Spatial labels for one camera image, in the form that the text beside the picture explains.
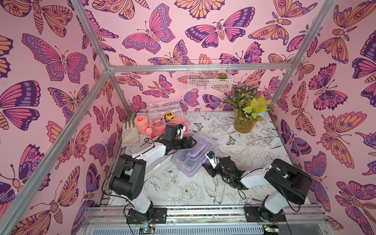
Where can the yellow tape measure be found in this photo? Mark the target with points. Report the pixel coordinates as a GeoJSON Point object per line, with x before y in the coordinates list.
{"type": "Point", "coordinates": [168, 117]}

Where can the purple toolbox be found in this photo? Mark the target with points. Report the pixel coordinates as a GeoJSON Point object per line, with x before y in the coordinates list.
{"type": "Point", "coordinates": [190, 161]}

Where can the white clear toolbox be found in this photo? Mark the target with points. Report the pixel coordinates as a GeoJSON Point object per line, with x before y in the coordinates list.
{"type": "Point", "coordinates": [152, 166]}

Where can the white wire basket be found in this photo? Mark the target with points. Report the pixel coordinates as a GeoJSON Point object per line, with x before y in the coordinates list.
{"type": "Point", "coordinates": [203, 77]}

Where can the small succulent plant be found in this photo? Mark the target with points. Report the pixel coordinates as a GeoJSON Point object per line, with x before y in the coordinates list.
{"type": "Point", "coordinates": [222, 76]}

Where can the potted leafy plant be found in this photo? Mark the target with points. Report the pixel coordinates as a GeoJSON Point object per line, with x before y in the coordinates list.
{"type": "Point", "coordinates": [250, 108]}

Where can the pink toolbox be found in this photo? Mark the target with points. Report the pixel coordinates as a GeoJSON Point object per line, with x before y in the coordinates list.
{"type": "Point", "coordinates": [165, 112]}

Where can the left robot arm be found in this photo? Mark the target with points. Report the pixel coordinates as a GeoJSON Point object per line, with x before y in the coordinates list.
{"type": "Point", "coordinates": [127, 179]}

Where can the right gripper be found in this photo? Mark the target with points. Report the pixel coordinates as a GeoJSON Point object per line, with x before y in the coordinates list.
{"type": "Point", "coordinates": [217, 166]}

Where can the pink watering can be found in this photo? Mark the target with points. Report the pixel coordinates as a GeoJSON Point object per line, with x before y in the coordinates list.
{"type": "Point", "coordinates": [143, 125]}

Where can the pink tape measure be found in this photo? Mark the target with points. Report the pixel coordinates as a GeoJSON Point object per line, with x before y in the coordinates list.
{"type": "Point", "coordinates": [158, 121]}

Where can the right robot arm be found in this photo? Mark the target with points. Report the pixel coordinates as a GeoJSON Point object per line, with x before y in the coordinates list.
{"type": "Point", "coordinates": [291, 185]}

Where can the metal base rail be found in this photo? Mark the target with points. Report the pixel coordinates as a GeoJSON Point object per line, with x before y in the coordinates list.
{"type": "Point", "coordinates": [207, 220]}

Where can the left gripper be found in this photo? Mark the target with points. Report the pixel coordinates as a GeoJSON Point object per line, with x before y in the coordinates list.
{"type": "Point", "coordinates": [184, 146]}

